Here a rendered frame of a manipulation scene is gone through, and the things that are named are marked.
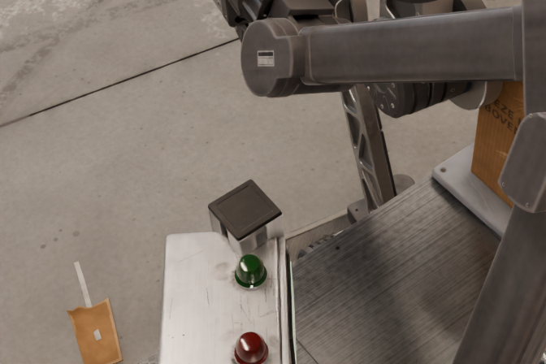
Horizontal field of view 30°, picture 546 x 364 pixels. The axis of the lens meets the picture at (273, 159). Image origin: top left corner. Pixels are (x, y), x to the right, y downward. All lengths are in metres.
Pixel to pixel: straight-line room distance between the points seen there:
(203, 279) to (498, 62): 0.29
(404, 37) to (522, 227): 0.20
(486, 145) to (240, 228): 0.85
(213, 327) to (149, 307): 1.79
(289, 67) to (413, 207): 0.74
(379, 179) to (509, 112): 0.60
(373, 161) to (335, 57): 1.12
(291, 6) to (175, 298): 0.35
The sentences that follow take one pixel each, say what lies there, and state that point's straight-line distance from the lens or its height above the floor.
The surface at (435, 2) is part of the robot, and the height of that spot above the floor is 1.28.
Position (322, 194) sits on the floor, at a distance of 2.74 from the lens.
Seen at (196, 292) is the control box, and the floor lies 1.47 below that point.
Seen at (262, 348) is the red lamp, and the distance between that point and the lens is 0.77.
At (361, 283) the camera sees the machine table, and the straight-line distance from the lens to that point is 1.58.
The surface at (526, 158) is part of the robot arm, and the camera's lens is 0.72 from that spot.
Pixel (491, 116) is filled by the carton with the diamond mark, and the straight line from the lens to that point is 1.57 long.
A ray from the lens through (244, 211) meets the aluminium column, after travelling 0.83.
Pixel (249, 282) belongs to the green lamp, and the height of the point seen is 1.48.
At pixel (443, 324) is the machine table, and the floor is 0.83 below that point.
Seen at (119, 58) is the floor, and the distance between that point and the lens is 3.18.
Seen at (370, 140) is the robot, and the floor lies 0.62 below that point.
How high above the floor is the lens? 2.15
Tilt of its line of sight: 50 degrees down
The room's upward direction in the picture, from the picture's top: 6 degrees counter-clockwise
